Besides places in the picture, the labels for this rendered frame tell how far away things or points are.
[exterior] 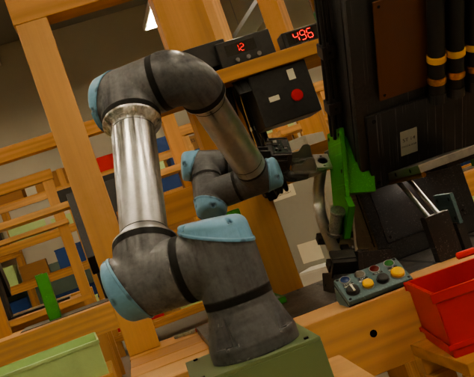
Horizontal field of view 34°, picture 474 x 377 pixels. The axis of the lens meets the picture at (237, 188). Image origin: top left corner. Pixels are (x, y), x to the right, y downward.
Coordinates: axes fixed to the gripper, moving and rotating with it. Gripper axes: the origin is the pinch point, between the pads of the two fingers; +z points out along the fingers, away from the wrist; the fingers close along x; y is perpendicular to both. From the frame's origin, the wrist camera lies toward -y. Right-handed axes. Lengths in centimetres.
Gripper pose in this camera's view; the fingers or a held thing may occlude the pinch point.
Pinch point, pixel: (319, 166)
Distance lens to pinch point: 197.0
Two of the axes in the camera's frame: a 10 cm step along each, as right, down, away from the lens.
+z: 9.9, -0.5, 1.5
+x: -1.5, -6.5, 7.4
